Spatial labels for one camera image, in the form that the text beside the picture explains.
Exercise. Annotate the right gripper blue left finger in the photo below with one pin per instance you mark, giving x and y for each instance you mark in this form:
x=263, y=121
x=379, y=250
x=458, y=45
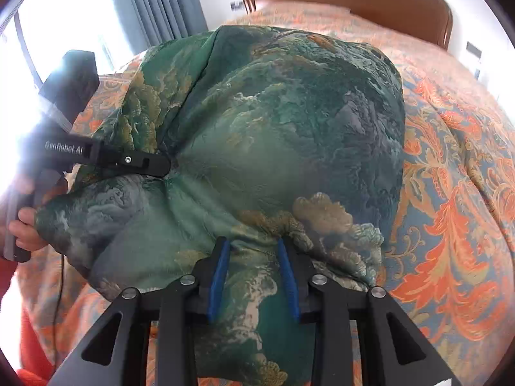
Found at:
x=210, y=274

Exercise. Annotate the person's left hand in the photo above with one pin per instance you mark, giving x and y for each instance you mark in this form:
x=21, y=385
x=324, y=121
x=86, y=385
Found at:
x=23, y=227

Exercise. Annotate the blue-grey window curtain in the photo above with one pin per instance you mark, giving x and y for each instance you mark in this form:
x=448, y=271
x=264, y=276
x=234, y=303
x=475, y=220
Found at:
x=147, y=23

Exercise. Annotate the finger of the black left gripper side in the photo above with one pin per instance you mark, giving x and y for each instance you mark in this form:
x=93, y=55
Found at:
x=142, y=163

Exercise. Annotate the grey wall switch panel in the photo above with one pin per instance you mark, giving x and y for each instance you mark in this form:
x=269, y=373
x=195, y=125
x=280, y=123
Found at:
x=471, y=48

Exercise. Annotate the wall socket beside headboard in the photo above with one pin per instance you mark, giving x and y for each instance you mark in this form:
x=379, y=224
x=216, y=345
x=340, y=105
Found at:
x=237, y=6

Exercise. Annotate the glass balcony window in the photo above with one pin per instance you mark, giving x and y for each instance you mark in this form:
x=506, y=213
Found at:
x=38, y=34

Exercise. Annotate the orange knitted sweater sleeve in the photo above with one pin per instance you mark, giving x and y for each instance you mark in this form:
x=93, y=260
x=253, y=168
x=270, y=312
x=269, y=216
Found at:
x=36, y=368

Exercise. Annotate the orange floral bed quilt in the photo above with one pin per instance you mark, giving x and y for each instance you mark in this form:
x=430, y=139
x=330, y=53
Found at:
x=449, y=260

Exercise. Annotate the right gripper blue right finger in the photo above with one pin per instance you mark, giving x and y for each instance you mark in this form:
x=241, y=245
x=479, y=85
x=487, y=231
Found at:
x=297, y=272

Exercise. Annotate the green landscape print padded jacket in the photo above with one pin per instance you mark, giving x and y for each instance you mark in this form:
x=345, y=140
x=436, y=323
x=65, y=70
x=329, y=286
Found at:
x=270, y=133

